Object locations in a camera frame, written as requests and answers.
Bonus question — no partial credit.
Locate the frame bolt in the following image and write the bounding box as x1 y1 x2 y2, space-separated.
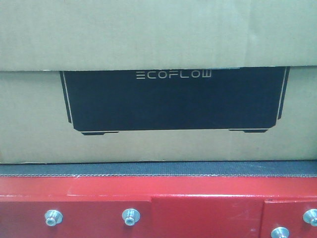
270 227 290 238
303 209 317 227
45 210 63 227
121 208 141 226

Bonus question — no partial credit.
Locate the brown cardboard carton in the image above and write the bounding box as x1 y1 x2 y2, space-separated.
0 0 317 164

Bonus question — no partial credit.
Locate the red conveyor frame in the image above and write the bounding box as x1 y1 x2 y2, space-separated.
0 177 317 238

